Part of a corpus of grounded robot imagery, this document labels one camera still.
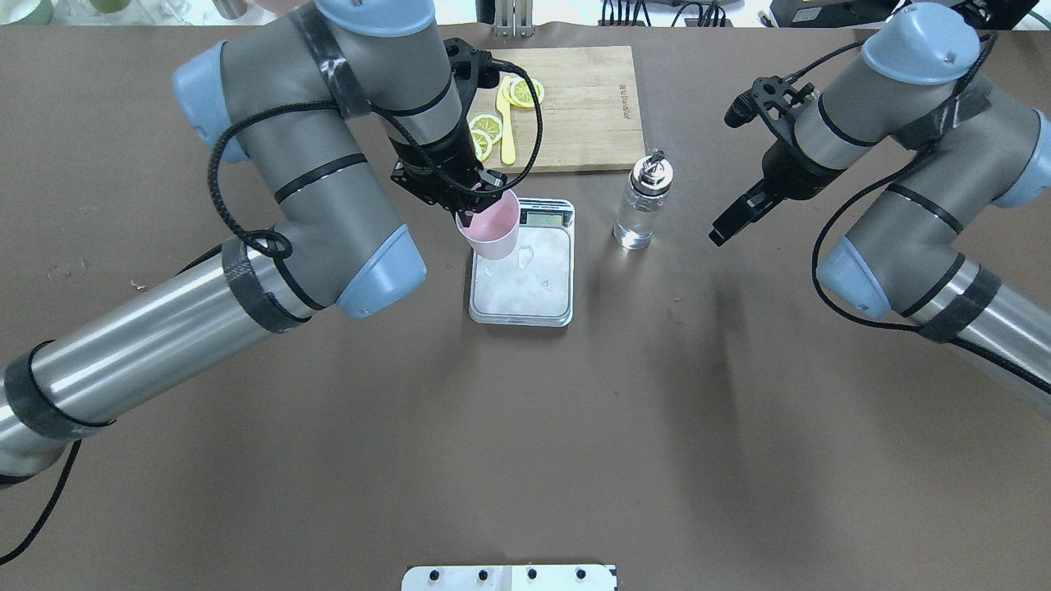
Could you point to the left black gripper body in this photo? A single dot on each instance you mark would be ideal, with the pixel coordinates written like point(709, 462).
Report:
point(433, 167)

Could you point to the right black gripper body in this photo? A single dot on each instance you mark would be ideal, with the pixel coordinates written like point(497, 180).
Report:
point(786, 174)

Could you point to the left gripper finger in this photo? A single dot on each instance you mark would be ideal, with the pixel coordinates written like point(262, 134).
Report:
point(480, 192)

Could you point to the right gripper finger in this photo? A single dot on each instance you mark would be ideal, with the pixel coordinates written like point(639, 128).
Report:
point(749, 208)

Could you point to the pink plastic cup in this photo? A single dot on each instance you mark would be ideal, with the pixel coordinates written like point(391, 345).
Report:
point(492, 234)

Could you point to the clear glass sauce bottle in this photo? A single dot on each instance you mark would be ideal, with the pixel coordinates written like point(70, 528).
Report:
point(648, 189)

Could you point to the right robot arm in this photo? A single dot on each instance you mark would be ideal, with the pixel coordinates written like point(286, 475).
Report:
point(918, 82)

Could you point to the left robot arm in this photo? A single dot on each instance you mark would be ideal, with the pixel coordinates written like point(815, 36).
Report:
point(312, 227)

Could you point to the silver digital kitchen scale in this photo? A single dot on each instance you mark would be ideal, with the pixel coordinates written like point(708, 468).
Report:
point(534, 285)

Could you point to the yellow plastic knife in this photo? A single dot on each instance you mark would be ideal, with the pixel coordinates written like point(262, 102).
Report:
point(508, 151)

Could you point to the lemon slice near knife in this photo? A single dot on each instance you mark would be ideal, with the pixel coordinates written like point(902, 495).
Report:
point(483, 144)

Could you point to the bamboo cutting board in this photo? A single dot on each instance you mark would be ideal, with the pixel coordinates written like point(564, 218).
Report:
point(591, 110)

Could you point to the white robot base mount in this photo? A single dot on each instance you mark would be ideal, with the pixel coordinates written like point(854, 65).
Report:
point(512, 577)

